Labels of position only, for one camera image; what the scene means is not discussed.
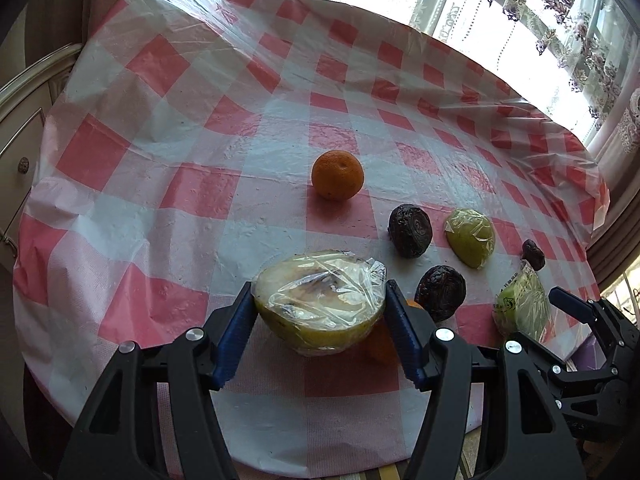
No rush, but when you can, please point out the red white checkered tablecloth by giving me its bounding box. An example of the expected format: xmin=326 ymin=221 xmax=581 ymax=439
xmin=12 ymin=0 xmax=612 ymax=478

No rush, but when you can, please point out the dark wrinkled passion fruit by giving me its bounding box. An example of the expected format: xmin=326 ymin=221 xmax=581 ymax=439
xmin=387 ymin=203 xmax=434 ymax=259
xmin=415 ymin=265 xmax=467 ymax=323

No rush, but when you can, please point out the small orange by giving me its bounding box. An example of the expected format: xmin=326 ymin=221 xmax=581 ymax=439
xmin=362 ymin=299 xmax=426 ymax=365

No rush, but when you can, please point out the plastic-wrapped green fruit half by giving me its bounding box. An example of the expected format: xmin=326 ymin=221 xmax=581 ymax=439
xmin=445 ymin=208 xmax=496 ymax=270

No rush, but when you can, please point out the cream wooden cabinet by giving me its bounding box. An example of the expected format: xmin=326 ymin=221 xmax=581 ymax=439
xmin=0 ymin=42 xmax=83 ymax=261

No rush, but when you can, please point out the plastic-wrapped pomelo half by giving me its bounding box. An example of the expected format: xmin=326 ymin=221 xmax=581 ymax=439
xmin=252 ymin=250 xmax=388 ymax=358

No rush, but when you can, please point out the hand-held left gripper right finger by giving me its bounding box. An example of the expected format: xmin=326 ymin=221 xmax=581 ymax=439
xmin=384 ymin=280 xmax=586 ymax=480

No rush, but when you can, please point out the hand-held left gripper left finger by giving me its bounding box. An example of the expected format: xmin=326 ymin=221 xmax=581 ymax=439
xmin=59 ymin=281 xmax=258 ymax=480

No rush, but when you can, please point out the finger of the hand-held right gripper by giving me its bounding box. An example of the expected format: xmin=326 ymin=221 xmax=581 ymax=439
xmin=548 ymin=286 xmax=640 ymax=361
xmin=515 ymin=332 xmax=617 ymax=397

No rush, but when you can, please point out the green fruit with label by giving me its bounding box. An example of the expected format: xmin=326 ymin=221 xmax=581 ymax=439
xmin=492 ymin=260 xmax=552 ymax=347

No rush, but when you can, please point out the floral lace curtain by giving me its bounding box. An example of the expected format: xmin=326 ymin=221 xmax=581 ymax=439
xmin=440 ymin=0 xmax=640 ymax=126

